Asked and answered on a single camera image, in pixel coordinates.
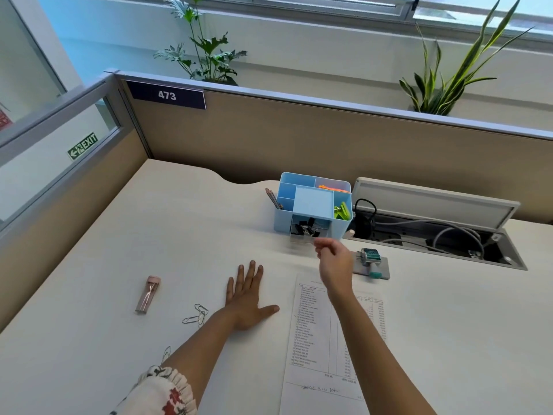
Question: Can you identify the person's right hand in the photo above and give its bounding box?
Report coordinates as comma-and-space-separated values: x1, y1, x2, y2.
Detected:
314, 237, 355, 303

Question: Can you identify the person's left hand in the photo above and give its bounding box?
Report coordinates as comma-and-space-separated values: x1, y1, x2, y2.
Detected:
224, 259, 281, 332

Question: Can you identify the green date stamp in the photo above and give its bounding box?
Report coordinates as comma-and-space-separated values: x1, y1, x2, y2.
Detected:
359, 248, 383, 280

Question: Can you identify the grey stamp pad case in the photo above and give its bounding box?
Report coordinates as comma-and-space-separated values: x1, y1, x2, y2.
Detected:
352, 250, 391, 281

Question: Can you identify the pile of black binder clips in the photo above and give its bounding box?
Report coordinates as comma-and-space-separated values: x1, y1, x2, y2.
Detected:
291, 216, 327, 237

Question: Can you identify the blue desk organizer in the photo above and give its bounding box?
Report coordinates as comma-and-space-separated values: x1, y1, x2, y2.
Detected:
272, 171, 354, 246

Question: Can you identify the printed paper sheet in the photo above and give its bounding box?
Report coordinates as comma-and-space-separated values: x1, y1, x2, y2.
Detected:
278, 274, 388, 415

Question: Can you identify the clear pink lead tube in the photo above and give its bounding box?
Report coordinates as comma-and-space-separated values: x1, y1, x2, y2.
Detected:
134, 275, 162, 315

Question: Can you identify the person's left forearm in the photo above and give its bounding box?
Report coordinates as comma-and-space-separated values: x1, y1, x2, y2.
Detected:
162, 308, 243, 415

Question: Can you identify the person's right forearm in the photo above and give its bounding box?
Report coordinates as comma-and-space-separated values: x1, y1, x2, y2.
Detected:
330, 293, 437, 415

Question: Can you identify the white desk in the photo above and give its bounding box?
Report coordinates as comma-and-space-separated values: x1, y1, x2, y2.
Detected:
0, 159, 553, 415

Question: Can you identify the white floral dress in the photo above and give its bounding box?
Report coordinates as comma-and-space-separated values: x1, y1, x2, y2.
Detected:
110, 364, 198, 415

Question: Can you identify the beige partition panel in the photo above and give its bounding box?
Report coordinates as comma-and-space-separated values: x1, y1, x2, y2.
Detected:
105, 69, 553, 225

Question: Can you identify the glass topped side partition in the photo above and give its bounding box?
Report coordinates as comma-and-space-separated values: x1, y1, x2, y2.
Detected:
0, 71, 152, 333

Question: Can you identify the green snake plant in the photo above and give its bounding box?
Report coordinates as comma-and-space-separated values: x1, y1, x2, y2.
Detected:
399, 0, 535, 116

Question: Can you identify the dark blue number sign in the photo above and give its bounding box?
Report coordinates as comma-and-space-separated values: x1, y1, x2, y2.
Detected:
125, 80, 207, 111

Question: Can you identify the green exit sign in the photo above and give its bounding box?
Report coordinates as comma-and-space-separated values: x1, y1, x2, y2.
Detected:
67, 131, 99, 162

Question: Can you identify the leafy green plant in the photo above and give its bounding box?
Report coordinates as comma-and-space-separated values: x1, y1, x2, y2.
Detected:
153, 0, 248, 86

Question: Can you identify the black cable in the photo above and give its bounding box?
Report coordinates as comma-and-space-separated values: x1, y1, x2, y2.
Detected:
353, 198, 377, 240

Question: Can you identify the grey desk cable tray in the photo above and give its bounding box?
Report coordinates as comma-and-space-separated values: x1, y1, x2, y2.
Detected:
345, 211, 529, 271

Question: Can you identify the flat grey cable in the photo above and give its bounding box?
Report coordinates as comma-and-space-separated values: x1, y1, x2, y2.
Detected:
376, 218, 435, 229

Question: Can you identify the grey cable tray lid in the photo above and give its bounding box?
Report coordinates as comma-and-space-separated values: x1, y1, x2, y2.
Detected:
353, 176, 521, 232

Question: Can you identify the looped grey cable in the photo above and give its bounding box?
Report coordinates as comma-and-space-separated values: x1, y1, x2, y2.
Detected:
433, 227, 486, 258

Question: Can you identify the grey window frame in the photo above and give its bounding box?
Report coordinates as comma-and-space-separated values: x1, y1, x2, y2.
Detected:
190, 0, 553, 37

